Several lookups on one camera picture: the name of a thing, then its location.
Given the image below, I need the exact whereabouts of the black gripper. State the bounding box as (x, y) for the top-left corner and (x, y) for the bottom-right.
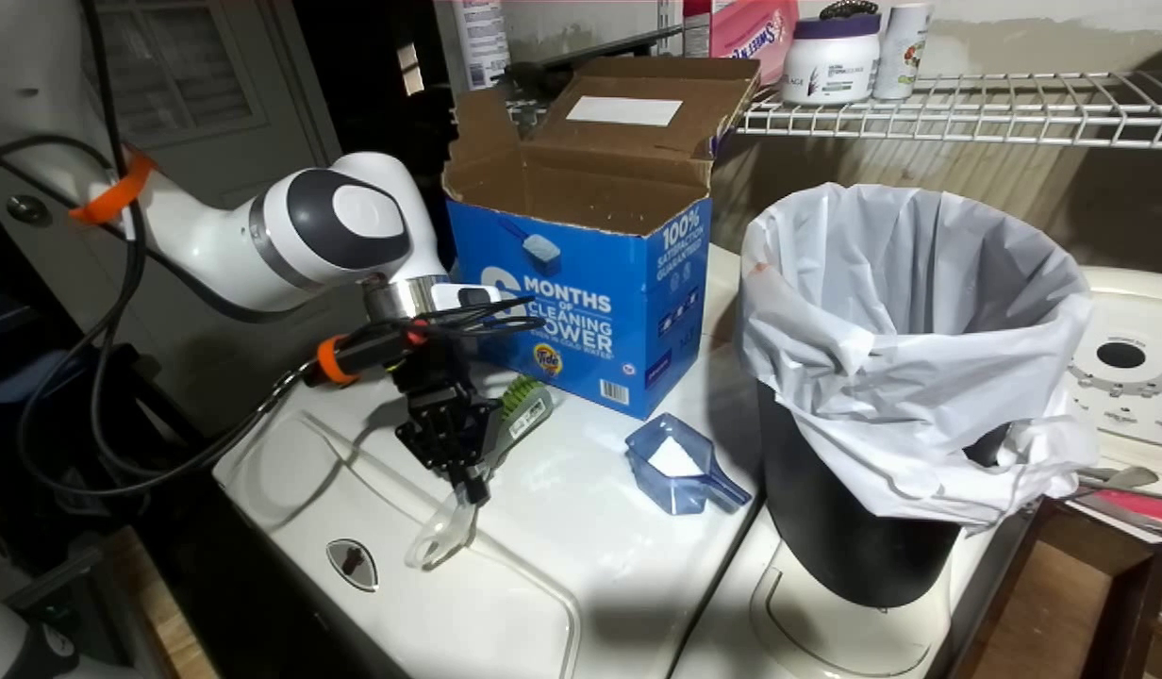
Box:
(392, 332), (497, 507)

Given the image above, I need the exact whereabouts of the black trash bin white liner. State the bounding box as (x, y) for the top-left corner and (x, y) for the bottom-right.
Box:
(739, 183), (1094, 608)

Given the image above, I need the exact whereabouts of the pink container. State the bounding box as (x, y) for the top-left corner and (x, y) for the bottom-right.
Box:
(681, 0), (800, 88)

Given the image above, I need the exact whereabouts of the white wire shelf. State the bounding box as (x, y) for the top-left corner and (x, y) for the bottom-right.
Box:
(734, 70), (1162, 149)

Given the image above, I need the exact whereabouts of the blue orange detergent box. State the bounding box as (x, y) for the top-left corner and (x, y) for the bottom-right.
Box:
(441, 56), (757, 418)

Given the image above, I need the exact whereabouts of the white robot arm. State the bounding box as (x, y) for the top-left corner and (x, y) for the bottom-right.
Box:
(0, 0), (509, 411)

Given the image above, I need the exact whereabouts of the white lotion bottle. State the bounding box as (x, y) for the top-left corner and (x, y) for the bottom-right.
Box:
(454, 0), (509, 90)

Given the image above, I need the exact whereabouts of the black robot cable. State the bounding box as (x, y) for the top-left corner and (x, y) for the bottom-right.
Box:
(0, 0), (548, 507)

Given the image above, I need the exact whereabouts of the clear plastic brush handle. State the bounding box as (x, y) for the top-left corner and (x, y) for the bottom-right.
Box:
(406, 376), (552, 568)

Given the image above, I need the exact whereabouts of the white jar purple lid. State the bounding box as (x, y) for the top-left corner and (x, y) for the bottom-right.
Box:
(782, 16), (880, 104)

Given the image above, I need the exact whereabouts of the white dryer control panel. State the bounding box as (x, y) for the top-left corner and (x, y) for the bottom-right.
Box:
(1070, 269), (1162, 476)

